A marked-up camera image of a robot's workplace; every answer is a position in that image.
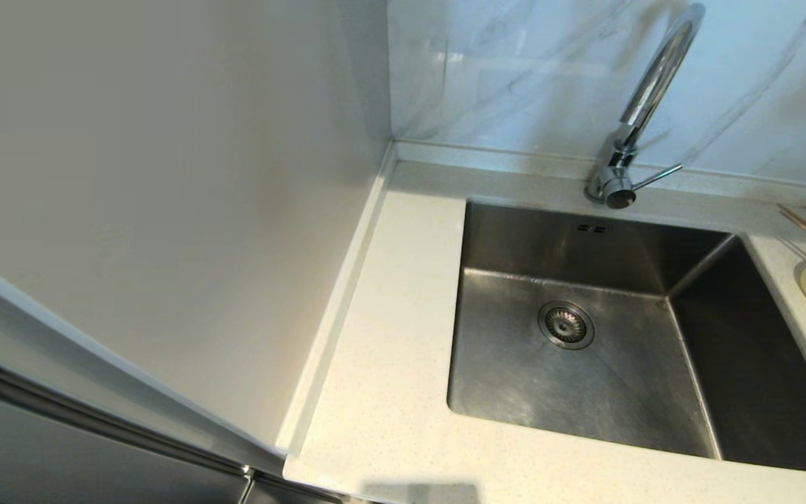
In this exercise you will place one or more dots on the thin chrome faucet lever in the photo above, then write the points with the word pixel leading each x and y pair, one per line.
pixel 658 176

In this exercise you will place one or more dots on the stainless steel sink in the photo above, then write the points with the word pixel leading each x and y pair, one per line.
pixel 515 378

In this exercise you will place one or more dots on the round metal drain strainer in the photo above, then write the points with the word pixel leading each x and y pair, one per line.
pixel 566 325

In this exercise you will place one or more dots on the chrome gooseneck faucet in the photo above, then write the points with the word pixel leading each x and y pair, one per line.
pixel 658 70

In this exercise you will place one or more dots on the grey refrigerator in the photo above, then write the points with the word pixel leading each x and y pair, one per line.
pixel 60 462

